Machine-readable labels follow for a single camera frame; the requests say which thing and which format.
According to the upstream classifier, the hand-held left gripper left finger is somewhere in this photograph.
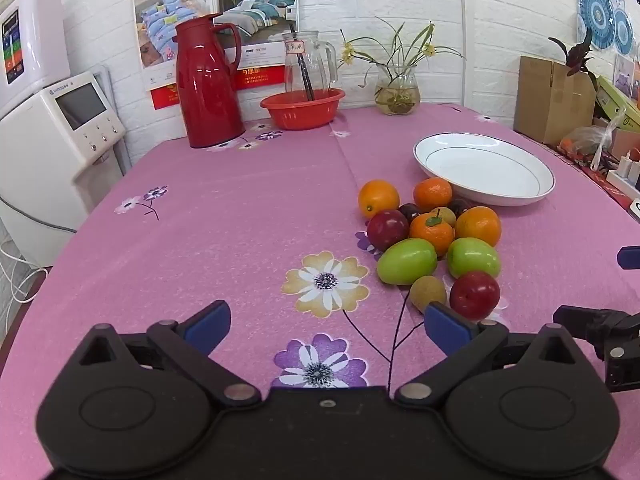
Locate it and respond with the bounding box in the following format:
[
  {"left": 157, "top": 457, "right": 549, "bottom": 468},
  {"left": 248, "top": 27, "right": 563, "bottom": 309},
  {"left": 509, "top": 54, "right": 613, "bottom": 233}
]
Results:
[{"left": 65, "top": 300, "right": 262, "bottom": 407}]

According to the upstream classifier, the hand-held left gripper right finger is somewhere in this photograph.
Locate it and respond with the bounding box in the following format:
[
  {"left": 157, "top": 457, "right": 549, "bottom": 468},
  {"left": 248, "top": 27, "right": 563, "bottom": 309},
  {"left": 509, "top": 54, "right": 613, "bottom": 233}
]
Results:
[{"left": 395, "top": 301, "right": 593, "bottom": 408}]

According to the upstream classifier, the red apple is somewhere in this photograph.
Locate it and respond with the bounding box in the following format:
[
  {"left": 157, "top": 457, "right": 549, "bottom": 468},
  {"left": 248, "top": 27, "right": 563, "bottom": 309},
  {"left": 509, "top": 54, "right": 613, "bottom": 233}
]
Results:
[
  {"left": 449, "top": 271, "right": 501, "bottom": 321},
  {"left": 367, "top": 209, "right": 410, "bottom": 252}
]

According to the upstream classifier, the green apple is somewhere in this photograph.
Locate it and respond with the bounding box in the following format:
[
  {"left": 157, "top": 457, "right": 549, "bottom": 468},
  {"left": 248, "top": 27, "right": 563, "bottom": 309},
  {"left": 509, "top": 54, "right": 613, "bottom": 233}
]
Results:
[
  {"left": 446, "top": 237, "right": 501, "bottom": 280},
  {"left": 376, "top": 238, "right": 438, "bottom": 286}
]

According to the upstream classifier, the mandarin with stem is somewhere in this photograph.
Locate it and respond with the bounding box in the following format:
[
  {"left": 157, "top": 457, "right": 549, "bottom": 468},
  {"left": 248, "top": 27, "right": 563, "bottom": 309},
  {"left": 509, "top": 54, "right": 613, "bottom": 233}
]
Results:
[{"left": 409, "top": 208, "right": 455, "bottom": 258}]

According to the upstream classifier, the orange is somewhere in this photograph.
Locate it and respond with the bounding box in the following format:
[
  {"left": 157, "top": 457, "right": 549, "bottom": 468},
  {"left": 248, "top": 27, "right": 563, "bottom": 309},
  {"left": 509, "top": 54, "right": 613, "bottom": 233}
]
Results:
[
  {"left": 454, "top": 206, "right": 502, "bottom": 248},
  {"left": 358, "top": 180, "right": 401, "bottom": 220}
]

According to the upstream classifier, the white plate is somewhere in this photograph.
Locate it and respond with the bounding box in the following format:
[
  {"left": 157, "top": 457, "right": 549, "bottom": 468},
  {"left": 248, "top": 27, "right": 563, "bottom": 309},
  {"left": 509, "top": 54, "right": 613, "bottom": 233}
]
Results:
[{"left": 413, "top": 132, "right": 556, "bottom": 207}]

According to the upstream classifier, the white power strip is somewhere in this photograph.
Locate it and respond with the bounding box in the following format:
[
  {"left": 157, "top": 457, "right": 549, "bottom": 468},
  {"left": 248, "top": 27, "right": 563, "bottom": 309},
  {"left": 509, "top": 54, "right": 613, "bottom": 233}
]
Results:
[{"left": 606, "top": 167, "right": 640, "bottom": 197}]

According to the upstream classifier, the pink floral tablecloth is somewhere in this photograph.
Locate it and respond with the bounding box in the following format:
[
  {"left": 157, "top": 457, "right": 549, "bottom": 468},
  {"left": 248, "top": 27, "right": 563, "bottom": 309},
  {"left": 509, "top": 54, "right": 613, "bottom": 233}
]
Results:
[{"left": 0, "top": 102, "right": 640, "bottom": 480}]

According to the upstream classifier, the clear plastic bag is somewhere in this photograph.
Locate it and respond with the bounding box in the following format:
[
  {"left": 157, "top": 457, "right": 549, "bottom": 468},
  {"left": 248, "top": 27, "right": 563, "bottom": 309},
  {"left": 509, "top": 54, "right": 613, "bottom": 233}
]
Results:
[{"left": 559, "top": 119, "right": 618, "bottom": 171}]

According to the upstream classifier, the green box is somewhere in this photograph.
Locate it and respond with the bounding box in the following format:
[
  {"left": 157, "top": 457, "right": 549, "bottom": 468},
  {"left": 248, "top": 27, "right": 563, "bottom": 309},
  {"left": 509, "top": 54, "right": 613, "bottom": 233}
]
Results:
[{"left": 597, "top": 76, "right": 640, "bottom": 133}]

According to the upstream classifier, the cardboard box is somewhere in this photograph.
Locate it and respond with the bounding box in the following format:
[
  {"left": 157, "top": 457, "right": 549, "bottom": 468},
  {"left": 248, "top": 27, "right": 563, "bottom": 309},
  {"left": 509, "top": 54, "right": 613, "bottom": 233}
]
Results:
[{"left": 514, "top": 56, "right": 598, "bottom": 147}]

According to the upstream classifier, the small picture card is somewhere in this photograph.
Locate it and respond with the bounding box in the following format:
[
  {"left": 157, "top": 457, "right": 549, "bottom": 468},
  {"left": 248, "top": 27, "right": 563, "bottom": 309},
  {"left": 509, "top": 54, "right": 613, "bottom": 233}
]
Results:
[{"left": 614, "top": 55, "right": 636, "bottom": 93}]

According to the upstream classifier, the purple leaf plant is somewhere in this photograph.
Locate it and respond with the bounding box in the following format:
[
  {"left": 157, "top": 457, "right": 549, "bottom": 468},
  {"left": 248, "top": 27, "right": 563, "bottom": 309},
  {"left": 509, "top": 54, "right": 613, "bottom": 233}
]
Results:
[{"left": 548, "top": 27, "right": 599, "bottom": 91}]

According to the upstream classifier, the small blue paper fan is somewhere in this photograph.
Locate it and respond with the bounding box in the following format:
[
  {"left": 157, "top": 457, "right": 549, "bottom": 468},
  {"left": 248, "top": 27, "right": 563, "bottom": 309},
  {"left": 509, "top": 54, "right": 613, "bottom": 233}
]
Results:
[{"left": 614, "top": 7, "right": 635, "bottom": 57}]

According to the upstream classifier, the red plastic basin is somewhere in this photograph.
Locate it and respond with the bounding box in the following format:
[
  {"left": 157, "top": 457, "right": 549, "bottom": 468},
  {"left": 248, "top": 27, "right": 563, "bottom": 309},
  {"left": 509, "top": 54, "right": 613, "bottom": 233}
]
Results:
[{"left": 260, "top": 88, "right": 347, "bottom": 131}]

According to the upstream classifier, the white water dispenser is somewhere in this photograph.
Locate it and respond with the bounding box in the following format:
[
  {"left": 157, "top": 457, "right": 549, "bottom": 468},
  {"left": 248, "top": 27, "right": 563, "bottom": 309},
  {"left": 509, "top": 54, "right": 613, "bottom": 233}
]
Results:
[{"left": 0, "top": 65, "right": 132, "bottom": 268}]

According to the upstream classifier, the glass vase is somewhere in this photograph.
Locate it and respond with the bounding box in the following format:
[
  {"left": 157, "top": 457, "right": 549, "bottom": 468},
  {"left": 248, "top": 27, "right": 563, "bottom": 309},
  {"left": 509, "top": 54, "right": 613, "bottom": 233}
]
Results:
[{"left": 375, "top": 64, "right": 421, "bottom": 116}]

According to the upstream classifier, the red thermos jug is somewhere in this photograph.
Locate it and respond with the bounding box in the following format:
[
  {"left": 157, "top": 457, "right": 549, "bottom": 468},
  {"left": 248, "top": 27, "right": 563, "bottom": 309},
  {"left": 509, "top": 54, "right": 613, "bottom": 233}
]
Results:
[{"left": 172, "top": 12, "right": 247, "bottom": 150}]

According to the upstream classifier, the large blue paper fan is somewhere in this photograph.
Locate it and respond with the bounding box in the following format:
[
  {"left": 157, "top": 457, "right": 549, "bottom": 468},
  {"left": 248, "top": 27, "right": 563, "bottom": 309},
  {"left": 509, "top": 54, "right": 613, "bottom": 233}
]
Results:
[{"left": 577, "top": 0, "right": 616, "bottom": 51}]

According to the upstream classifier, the black stirring stick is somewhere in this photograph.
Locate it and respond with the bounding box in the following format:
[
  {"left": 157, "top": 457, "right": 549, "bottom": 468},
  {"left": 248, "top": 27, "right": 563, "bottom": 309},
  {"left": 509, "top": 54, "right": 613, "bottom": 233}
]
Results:
[{"left": 289, "top": 22, "right": 315, "bottom": 101}]

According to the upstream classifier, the glass pitcher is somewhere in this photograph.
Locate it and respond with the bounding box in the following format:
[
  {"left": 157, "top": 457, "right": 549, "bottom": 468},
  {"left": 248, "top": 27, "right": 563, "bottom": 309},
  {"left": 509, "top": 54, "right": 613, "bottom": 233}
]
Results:
[{"left": 281, "top": 31, "right": 339, "bottom": 96}]

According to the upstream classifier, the yellow flowering plant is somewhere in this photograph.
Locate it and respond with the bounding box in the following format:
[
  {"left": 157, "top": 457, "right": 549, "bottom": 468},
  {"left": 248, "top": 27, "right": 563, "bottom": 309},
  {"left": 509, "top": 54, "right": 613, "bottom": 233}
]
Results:
[{"left": 337, "top": 16, "right": 466, "bottom": 106}]

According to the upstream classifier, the white water purifier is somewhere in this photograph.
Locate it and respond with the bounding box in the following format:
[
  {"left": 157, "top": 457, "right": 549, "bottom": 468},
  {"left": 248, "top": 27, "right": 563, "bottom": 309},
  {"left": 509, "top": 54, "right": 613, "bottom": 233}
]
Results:
[{"left": 0, "top": 0, "right": 71, "bottom": 106}]

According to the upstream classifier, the wall poster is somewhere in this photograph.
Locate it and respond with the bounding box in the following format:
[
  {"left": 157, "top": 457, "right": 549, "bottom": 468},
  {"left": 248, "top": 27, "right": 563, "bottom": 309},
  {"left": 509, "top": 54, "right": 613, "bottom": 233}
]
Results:
[{"left": 131, "top": 0, "right": 299, "bottom": 110}]

